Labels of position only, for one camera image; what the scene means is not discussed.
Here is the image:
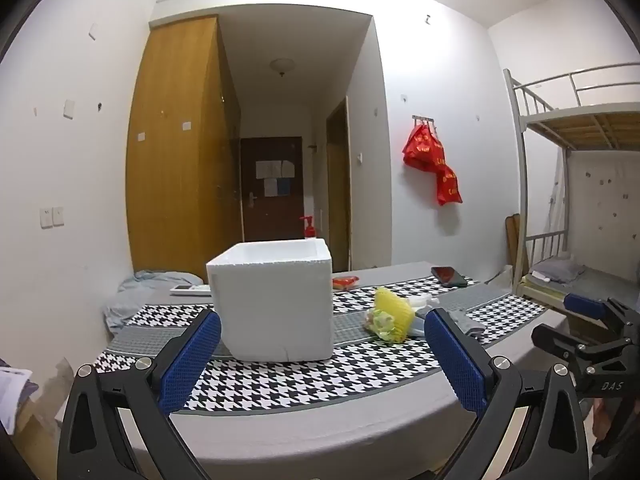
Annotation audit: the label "dark brown door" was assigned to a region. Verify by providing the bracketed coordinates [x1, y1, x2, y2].
[240, 136, 304, 243]

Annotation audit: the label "wide white paper notice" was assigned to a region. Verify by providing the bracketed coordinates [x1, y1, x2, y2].
[256, 160, 295, 179]

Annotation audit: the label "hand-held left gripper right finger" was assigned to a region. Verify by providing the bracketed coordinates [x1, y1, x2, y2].
[423, 307, 592, 480]

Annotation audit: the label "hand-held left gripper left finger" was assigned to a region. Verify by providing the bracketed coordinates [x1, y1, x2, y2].
[57, 308, 223, 480]

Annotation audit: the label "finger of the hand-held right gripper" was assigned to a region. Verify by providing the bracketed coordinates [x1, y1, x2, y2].
[564, 292, 640, 333]
[531, 324, 607, 361]

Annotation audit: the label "wooden boards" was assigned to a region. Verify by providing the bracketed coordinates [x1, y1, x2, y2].
[505, 214, 530, 267]

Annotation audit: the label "wooden wardrobe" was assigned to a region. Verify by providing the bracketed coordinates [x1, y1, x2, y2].
[125, 15, 243, 278]

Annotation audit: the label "houndstooth bed sheet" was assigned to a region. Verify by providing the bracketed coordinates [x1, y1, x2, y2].
[95, 261, 566, 480]

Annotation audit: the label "red plastic bag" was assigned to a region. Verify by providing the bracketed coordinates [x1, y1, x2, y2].
[403, 122, 447, 172]
[435, 162, 463, 207]

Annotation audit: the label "grey blue pillow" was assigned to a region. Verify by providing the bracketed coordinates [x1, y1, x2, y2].
[103, 270, 211, 331]

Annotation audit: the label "wooden side door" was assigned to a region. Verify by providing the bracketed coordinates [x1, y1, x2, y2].
[326, 96, 351, 272]

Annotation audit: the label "grey folded bedding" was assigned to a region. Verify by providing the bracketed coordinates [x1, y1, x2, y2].
[531, 256, 587, 284]

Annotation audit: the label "white foam box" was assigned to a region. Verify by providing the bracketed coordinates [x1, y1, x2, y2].
[206, 239, 334, 362]

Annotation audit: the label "metal bunk bed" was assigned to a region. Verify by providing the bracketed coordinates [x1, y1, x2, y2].
[502, 62, 640, 341]

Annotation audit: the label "yellow foam fruit net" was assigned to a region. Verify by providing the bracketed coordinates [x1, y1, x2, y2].
[374, 286, 416, 343]

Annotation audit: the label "black smartphone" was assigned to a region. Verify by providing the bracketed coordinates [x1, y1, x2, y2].
[431, 266, 468, 288]

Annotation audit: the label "stack of papers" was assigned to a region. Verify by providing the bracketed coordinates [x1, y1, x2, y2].
[0, 366, 34, 433]

